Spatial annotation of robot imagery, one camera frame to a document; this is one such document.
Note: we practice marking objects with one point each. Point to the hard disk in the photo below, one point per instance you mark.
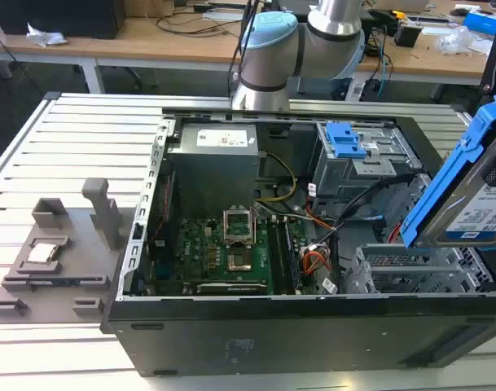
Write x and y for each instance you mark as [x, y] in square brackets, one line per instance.
[443, 195]

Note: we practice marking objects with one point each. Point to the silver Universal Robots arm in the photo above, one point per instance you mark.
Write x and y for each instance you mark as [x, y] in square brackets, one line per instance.
[264, 53]

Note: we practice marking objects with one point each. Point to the black RAM slot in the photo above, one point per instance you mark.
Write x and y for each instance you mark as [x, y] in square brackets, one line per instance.
[275, 256]

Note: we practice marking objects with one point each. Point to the blue cardboard box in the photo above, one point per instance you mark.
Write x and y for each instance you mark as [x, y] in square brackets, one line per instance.
[481, 22]

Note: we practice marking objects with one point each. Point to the clear plastic bag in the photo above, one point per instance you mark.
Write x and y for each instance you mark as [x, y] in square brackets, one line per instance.
[455, 40]

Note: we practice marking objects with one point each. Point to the small black box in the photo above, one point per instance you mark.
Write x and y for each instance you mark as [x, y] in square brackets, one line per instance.
[406, 36]

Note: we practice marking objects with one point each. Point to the blue plastic drive latch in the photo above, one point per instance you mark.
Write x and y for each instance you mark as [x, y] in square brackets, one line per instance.
[345, 140]

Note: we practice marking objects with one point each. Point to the metal drive cage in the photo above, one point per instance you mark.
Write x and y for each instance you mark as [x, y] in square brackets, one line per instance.
[353, 175]

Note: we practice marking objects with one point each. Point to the black RAM stick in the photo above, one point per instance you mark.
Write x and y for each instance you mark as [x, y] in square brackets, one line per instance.
[293, 256]

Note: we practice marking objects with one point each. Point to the gray power supply unit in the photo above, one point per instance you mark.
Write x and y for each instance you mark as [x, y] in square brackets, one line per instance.
[215, 171]

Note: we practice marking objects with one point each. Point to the CPU socket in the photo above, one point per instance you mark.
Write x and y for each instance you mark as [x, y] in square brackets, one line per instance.
[239, 262]

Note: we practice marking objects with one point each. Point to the wooden desk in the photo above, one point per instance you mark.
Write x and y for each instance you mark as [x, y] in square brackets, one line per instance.
[150, 45]

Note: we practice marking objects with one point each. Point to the black graphics card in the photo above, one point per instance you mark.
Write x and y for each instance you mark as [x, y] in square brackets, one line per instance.
[231, 288]

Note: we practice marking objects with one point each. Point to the green motherboard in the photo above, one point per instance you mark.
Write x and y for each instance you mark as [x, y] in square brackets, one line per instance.
[203, 252]

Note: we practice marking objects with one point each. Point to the black open PC case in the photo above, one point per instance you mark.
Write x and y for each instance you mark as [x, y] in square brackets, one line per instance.
[272, 338]

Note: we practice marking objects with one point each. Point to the large black box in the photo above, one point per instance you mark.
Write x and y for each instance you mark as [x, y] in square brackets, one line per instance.
[56, 18]

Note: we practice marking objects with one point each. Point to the crumpled white paper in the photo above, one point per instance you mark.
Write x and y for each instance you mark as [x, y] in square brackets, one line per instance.
[44, 37]

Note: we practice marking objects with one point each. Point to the gray parts rack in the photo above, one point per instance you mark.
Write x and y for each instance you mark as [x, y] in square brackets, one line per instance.
[80, 260]

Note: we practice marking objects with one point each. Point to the long RAM stick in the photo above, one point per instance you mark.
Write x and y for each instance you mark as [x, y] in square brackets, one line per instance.
[64, 281]

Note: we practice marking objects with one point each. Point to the silver CPU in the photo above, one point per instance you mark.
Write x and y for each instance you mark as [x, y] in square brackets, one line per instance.
[44, 253]

